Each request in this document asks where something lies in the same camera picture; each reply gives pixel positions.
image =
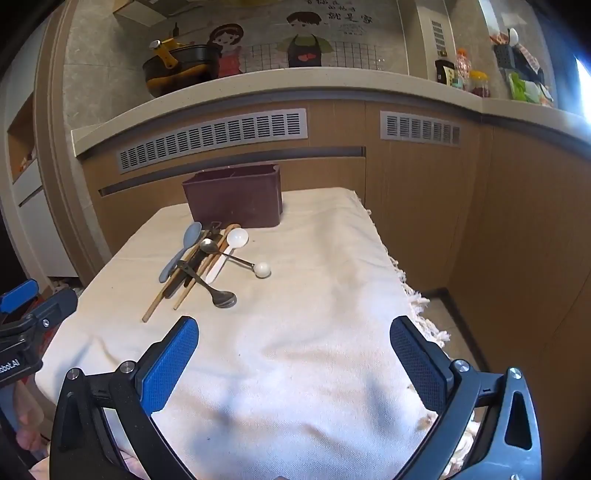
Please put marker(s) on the speckled kitchen countertop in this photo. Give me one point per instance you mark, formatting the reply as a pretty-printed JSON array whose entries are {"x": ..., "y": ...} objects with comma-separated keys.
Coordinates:
[{"x": 327, "y": 82}]

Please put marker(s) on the long grey vent grille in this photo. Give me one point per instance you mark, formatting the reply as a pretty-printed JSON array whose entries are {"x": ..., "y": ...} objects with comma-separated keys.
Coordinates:
[{"x": 226, "y": 132}]

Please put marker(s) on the cartoon wall sticker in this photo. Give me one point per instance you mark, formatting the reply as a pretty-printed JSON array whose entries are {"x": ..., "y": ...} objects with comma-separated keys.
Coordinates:
[{"x": 267, "y": 35}]

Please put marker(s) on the green packaging bag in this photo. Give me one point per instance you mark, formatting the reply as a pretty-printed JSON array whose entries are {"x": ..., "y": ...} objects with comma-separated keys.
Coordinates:
[{"x": 528, "y": 91}]

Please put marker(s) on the black hanging utensil holder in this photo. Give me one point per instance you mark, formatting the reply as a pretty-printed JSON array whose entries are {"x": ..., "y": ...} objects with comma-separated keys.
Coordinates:
[{"x": 512, "y": 55}]

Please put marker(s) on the cream tablecloth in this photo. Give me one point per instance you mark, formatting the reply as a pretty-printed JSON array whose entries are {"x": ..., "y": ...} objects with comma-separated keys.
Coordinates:
[{"x": 299, "y": 378}]

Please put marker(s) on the black and yellow pot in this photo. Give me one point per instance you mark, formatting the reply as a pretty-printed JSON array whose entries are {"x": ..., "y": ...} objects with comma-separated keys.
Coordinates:
[{"x": 173, "y": 66}]

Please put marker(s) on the dark metal spoon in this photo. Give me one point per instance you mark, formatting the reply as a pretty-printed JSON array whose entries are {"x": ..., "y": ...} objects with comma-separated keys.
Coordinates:
[{"x": 220, "y": 299}]

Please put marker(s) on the blue plastic spoon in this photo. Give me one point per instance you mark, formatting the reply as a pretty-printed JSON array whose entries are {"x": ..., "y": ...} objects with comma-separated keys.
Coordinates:
[{"x": 190, "y": 238}]

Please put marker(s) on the yellow lid jar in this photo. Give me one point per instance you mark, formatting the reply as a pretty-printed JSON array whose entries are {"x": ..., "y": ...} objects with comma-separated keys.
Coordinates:
[{"x": 479, "y": 82}]

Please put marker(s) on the orange cap drink bottle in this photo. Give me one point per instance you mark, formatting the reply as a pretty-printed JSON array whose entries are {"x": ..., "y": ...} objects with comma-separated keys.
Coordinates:
[{"x": 463, "y": 69}]

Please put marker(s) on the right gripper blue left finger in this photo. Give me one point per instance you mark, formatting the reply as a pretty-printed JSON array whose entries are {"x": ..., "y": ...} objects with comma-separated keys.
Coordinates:
[{"x": 83, "y": 445}]

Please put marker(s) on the short grey vent grille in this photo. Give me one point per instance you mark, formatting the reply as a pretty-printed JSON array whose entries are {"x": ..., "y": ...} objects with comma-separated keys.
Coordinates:
[{"x": 406, "y": 127}]

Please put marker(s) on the metal scoop with white ball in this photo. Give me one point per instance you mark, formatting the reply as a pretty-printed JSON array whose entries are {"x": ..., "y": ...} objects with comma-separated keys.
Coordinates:
[{"x": 261, "y": 270}]

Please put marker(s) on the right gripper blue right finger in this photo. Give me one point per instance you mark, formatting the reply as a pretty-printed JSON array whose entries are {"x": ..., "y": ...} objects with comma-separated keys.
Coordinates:
[{"x": 507, "y": 445}]

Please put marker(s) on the white plastic spoon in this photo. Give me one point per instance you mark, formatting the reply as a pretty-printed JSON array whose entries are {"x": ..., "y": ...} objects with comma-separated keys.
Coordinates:
[{"x": 234, "y": 238}]

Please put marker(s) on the dark soy sauce bottle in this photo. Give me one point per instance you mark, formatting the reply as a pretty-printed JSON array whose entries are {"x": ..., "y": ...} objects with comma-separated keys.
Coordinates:
[{"x": 446, "y": 72}]

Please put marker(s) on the maroon plastic utensil caddy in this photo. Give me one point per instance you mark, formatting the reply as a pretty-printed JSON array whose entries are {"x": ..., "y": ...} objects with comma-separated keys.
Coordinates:
[{"x": 248, "y": 195}]

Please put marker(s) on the person's left hand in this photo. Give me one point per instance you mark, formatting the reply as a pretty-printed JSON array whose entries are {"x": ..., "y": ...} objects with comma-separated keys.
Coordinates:
[{"x": 29, "y": 417}]

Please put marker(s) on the wooden chopstick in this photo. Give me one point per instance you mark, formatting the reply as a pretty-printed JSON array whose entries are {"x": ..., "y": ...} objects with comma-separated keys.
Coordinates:
[
  {"x": 160, "y": 295},
  {"x": 200, "y": 271}
]

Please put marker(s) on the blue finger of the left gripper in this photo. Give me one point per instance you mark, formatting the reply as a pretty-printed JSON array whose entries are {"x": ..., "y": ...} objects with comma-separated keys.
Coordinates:
[
  {"x": 17, "y": 297},
  {"x": 48, "y": 315}
]

